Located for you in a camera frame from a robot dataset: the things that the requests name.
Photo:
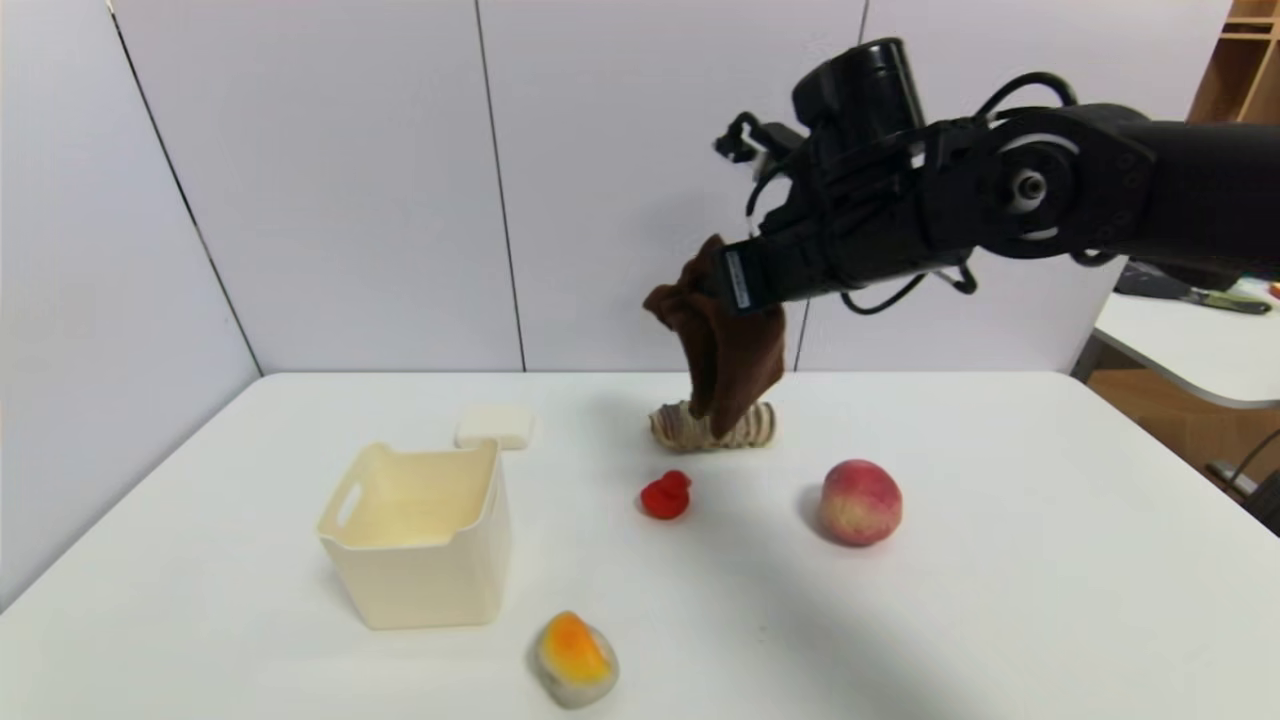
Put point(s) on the striped beige bread roll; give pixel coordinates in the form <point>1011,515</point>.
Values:
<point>760,425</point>

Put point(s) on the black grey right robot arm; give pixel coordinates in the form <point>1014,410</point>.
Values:
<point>1150,190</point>

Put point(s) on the white side table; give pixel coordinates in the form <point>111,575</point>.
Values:
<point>1190,340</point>

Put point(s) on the orange grey stone toy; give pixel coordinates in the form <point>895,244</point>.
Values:
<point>573,662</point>

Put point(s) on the white soap block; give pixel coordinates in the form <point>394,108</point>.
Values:
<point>495,427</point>

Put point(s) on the black flat tool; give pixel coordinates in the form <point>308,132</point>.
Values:
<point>1200,292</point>

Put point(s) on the red rubber duck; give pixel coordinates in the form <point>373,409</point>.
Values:
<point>665,497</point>

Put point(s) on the brown towel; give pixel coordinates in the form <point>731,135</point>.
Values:
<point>725,350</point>

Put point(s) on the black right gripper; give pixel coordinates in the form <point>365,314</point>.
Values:
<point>740,279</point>

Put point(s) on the cream plastic box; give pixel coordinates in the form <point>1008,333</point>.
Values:
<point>420,570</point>

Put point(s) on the pink yellow peach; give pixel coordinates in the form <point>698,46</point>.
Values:
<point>860,502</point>

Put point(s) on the wooden shelf unit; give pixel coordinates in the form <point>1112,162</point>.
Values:
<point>1245,60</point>

